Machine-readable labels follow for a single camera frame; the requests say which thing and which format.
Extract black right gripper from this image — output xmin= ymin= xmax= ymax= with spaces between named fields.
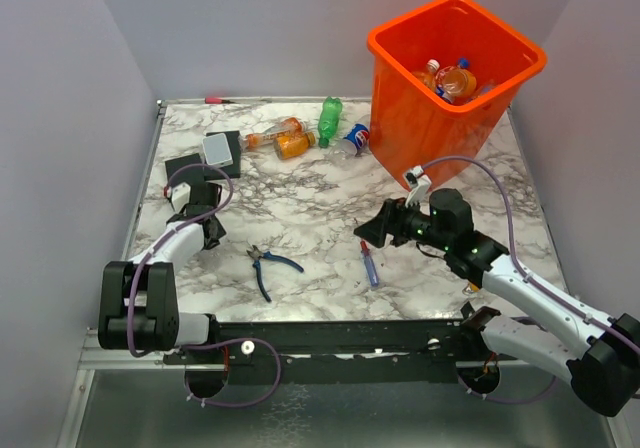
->
xmin=354 ymin=193 xmax=452 ymax=252

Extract green plastic bottle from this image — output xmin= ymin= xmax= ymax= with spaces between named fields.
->
xmin=318 ymin=97 xmax=343 ymax=148

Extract large orange label jug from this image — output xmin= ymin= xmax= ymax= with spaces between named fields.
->
xmin=411 ymin=59 xmax=440 ymax=92

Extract small orange juice bottle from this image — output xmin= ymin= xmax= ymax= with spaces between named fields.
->
xmin=436 ymin=67 xmax=477 ymax=103

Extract small Pepsi bottle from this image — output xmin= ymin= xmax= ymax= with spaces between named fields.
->
xmin=467 ymin=83 xmax=496 ymax=103

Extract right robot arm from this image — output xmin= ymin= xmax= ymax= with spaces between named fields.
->
xmin=354 ymin=188 xmax=639 ymax=417

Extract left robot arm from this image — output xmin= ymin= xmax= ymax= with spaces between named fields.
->
xmin=98 ymin=179 xmax=228 ymax=363

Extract orange plastic bin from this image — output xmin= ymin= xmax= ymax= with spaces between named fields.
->
xmin=367 ymin=0 xmax=547 ymax=185

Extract red blue screwdriver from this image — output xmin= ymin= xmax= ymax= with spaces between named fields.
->
xmin=360 ymin=240 xmax=380 ymax=288

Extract black flat block rear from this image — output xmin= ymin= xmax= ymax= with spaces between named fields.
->
xmin=202 ymin=131 xmax=242 ymax=179

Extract black flat block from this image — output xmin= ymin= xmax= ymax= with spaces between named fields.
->
xmin=164 ymin=153 xmax=205 ymax=186
xmin=202 ymin=131 xmax=242 ymax=179

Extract black flat block front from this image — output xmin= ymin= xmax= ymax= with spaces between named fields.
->
xmin=164 ymin=153 xmax=205 ymax=186

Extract white box device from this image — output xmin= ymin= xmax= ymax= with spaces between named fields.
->
xmin=202 ymin=133 xmax=233 ymax=168

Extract tall orange label tea bottle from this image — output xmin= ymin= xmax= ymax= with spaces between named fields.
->
xmin=238 ymin=117 xmax=307 ymax=151

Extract red marker pen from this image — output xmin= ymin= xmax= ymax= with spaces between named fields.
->
xmin=204 ymin=97 xmax=236 ymax=105

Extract orange label bottle right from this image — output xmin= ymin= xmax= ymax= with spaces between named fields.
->
xmin=274 ymin=131 xmax=316 ymax=160

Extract yellow utility knife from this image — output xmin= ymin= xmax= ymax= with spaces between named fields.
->
xmin=463 ymin=282 xmax=480 ymax=296

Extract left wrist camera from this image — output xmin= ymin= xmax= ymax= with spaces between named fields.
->
xmin=164 ymin=182 xmax=191 ymax=214

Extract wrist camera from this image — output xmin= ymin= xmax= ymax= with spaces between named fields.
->
xmin=404 ymin=165 xmax=432 ymax=208
xmin=164 ymin=182 xmax=191 ymax=214

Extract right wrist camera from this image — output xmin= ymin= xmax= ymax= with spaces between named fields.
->
xmin=404 ymin=165 xmax=432 ymax=208

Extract blue handled pliers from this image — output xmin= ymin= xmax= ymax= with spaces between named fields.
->
xmin=246 ymin=245 xmax=305 ymax=303

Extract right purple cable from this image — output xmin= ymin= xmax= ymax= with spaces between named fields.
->
xmin=419 ymin=156 xmax=640 ymax=405

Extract aluminium frame rail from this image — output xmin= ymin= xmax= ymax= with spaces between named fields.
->
xmin=78 ymin=329 xmax=164 ymax=371

